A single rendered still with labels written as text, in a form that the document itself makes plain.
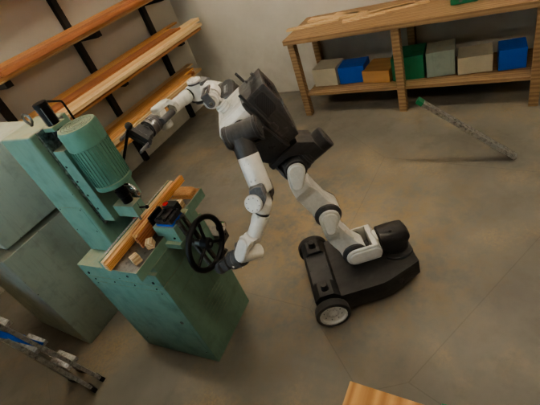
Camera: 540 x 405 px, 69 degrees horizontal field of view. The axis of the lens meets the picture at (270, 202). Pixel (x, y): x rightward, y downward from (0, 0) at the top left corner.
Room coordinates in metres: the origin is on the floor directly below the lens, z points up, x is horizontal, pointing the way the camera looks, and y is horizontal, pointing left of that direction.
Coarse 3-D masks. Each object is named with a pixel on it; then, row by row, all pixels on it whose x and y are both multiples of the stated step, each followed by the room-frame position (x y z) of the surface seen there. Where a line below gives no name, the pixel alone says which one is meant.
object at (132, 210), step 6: (120, 198) 1.75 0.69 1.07; (138, 198) 1.68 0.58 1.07; (114, 204) 1.72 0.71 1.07; (120, 204) 1.69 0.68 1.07; (126, 204) 1.67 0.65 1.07; (132, 204) 1.65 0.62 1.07; (138, 204) 1.66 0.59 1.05; (144, 204) 1.68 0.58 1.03; (120, 210) 1.69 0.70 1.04; (126, 210) 1.66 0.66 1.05; (132, 210) 1.64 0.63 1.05; (138, 210) 1.65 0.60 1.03; (144, 210) 1.67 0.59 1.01; (132, 216) 1.66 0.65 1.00; (138, 216) 1.63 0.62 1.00
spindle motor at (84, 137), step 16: (64, 128) 1.69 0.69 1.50; (80, 128) 1.61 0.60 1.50; (96, 128) 1.65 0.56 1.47; (64, 144) 1.63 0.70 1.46; (80, 144) 1.60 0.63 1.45; (96, 144) 1.62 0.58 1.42; (112, 144) 1.69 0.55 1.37; (80, 160) 1.62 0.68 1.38; (96, 160) 1.61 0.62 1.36; (112, 160) 1.64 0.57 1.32; (96, 176) 1.60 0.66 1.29; (112, 176) 1.61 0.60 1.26; (128, 176) 1.65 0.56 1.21
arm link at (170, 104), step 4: (160, 100) 1.99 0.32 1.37; (164, 100) 1.96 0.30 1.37; (168, 100) 1.95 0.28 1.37; (172, 100) 1.97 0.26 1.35; (156, 104) 1.95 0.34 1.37; (160, 104) 1.92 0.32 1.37; (164, 104) 1.93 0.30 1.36; (168, 104) 1.96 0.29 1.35; (172, 104) 1.95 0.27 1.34; (176, 104) 1.97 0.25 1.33; (152, 108) 1.92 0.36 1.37; (156, 108) 1.90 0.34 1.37; (160, 108) 1.91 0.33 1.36; (176, 108) 1.96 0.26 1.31; (152, 112) 1.92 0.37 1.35; (156, 112) 1.90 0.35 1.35; (176, 112) 1.97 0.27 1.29
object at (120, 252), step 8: (176, 184) 1.93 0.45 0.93; (168, 192) 1.86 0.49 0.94; (160, 200) 1.81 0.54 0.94; (168, 200) 1.84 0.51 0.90; (152, 208) 1.76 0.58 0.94; (128, 240) 1.57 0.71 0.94; (120, 248) 1.53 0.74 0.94; (128, 248) 1.55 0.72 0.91; (112, 256) 1.49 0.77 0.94; (120, 256) 1.51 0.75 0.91; (104, 264) 1.46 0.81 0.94; (112, 264) 1.47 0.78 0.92
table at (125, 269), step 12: (192, 204) 1.75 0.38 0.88; (156, 240) 1.54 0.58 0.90; (132, 252) 1.52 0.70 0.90; (144, 252) 1.48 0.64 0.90; (156, 252) 1.47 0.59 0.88; (120, 264) 1.46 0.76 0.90; (132, 264) 1.43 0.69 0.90; (144, 264) 1.40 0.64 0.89; (120, 276) 1.44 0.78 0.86; (132, 276) 1.38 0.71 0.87; (144, 276) 1.38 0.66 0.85
